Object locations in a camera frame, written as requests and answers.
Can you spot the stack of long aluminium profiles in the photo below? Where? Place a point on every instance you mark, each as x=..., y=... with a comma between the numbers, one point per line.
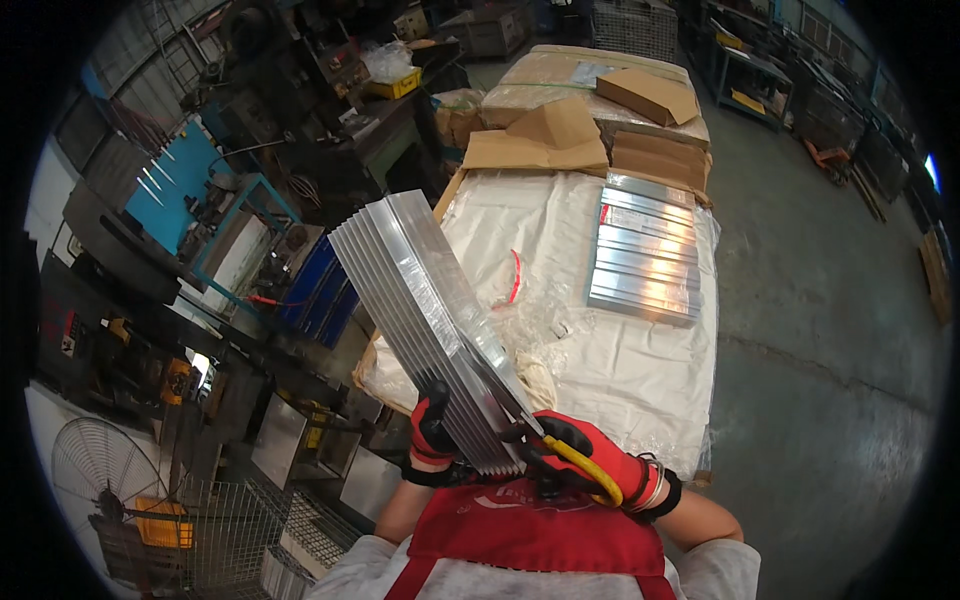
x=431, y=315

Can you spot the wooden pallet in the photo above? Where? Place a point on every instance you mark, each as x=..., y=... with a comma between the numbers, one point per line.
x=936, y=274

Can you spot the black press machine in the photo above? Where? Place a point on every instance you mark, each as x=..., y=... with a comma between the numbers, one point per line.
x=112, y=352

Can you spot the yellow plastic crate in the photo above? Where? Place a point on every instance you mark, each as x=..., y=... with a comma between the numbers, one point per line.
x=394, y=85

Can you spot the person's right fingers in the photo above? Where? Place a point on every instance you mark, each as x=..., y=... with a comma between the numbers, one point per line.
x=534, y=454

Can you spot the blue press machine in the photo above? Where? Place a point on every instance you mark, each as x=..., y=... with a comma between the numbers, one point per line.
x=169, y=187

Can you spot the blue plastic bins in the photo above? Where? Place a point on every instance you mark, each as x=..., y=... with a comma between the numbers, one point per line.
x=319, y=292

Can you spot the pallet covered with white plastic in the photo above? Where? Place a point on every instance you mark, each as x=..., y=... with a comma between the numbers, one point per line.
x=622, y=375

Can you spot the stack of short aluminium profiles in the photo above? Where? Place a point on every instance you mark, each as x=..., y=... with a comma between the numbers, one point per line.
x=649, y=255

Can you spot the red tape strip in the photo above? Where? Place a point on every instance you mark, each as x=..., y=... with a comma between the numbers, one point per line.
x=516, y=274

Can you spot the white cloth rag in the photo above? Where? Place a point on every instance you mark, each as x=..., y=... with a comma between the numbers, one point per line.
x=538, y=381

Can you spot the blue metal work table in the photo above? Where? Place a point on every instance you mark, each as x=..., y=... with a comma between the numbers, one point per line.
x=750, y=82

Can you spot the person's body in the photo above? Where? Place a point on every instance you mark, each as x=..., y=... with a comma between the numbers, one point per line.
x=525, y=555

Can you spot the small wrapped cardboard bundle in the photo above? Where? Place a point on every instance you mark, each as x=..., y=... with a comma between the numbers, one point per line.
x=457, y=116

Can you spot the flat brown cardboard box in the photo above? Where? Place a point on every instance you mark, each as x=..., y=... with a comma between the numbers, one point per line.
x=645, y=94

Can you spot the pallet wrapped in clear film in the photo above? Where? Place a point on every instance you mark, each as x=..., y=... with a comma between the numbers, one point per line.
x=544, y=79

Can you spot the folded brown cardboard sheet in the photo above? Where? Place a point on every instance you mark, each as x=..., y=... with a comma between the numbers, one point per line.
x=551, y=135

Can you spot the person's right hand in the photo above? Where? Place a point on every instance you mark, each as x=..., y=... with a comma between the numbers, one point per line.
x=600, y=454

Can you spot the orange pallet jack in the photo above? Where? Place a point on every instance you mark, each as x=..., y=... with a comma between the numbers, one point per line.
x=829, y=159

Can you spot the black wrist band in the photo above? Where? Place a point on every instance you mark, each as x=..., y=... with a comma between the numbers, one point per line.
x=670, y=499
x=427, y=475

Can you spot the person's left hand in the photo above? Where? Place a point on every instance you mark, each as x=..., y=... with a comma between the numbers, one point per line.
x=429, y=439

